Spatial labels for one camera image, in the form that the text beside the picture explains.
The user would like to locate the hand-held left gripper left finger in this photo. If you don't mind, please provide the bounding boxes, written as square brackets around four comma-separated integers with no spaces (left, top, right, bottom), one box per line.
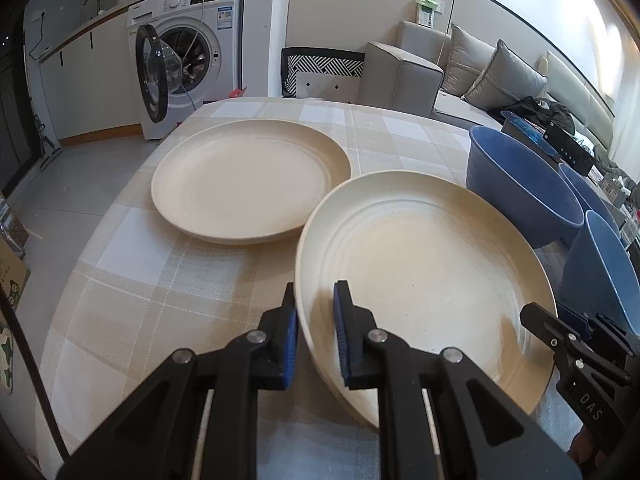
[56,282,301,480]

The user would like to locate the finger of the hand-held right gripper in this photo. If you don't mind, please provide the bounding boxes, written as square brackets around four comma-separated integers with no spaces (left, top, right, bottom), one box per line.
[520,302,596,361]
[592,312,640,361]

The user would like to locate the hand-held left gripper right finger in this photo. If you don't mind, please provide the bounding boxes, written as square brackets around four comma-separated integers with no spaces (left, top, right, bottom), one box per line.
[333,280,583,480]

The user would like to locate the blue bowl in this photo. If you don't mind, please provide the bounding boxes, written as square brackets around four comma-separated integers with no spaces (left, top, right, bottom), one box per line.
[466,126,585,250]
[557,210,640,341]
[557,162,623,246]

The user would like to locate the cream plate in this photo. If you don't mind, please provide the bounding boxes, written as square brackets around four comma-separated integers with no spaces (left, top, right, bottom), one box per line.
[151,119,351,246]
[295,171,558,428]

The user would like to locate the beige checked tablecloth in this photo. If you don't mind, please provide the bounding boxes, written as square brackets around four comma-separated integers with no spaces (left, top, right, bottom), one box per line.
[35,96,566,480]

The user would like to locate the black cardboard box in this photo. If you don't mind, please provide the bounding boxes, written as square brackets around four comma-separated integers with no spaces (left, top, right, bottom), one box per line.
[542,121,596,171]

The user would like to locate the blue plastic packet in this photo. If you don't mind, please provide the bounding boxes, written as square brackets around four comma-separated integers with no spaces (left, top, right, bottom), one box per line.
[500,110,558,158]

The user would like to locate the black clothing pile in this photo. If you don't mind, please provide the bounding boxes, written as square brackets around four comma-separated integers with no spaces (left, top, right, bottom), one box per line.
[510,97,581,136]

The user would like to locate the grey cushion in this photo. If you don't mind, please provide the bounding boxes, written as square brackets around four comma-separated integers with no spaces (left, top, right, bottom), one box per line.
[442,23,497,98]
[462,40,548,111]

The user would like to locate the grey sofa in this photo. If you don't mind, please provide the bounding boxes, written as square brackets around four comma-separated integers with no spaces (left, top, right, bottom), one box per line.
[357,21,618,161]

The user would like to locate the black white patterned bag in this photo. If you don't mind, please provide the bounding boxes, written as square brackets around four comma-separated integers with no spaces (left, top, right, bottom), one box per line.
[281,47,365,103]

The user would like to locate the green printed cardboard box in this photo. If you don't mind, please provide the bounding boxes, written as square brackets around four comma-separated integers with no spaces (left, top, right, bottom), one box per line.
[0,235,32,311]

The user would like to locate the white washing machine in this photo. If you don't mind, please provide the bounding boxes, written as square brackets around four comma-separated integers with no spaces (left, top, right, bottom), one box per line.
[126,0,246,141]

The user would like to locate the white kitchen counter cabinet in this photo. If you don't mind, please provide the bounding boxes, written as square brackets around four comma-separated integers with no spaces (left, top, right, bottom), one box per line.
[25,0,151,146]

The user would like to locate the black cable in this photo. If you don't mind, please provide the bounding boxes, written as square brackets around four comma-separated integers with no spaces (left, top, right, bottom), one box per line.
[0,290,71,461]

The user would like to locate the white charging cable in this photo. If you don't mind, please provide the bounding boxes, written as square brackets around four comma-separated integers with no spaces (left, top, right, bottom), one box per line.
[434,26,453,68]

